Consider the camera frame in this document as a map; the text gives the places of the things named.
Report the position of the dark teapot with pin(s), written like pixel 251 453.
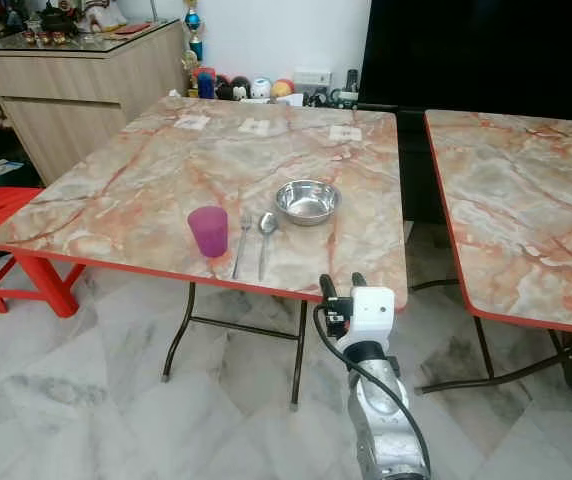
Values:
pixel 58 18

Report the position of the steel spoon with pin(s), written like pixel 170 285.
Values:
pixel 267 223

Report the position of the blue cylinder container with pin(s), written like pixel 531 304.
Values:
pixel 206 85

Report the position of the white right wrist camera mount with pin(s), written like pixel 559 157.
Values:
pixel 373 312

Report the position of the white figurine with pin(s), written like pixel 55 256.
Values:
pixel 104 12

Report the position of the red tray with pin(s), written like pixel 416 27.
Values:
pixel 132 29

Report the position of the black television screen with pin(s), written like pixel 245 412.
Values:
pixel 476 50

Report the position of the white wall socket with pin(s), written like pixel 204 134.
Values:
pixel 312 77

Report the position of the purple plastic cup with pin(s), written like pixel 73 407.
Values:
pixel 208 233

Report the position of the white round toy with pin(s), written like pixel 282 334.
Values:
pixel 260 88

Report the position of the white paper label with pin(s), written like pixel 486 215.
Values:
pixel 345 133
pixel 255 127
pixel 192 122

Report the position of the light wooden cabinet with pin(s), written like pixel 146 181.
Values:
pixel 76 95

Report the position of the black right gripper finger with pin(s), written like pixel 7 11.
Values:
pixel 327 288
pixel 358 282

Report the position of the blue and gold trophy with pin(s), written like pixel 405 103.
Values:
pixel 193 28

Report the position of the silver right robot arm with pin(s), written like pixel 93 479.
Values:
pixel 381 420

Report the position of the steel fork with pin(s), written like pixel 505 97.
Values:
pixel 242 243

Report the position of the marble top folding table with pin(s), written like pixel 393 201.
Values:
pixel 521 210
pixel 176 165

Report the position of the stainless steel bowl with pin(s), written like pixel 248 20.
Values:
pixel 307 202

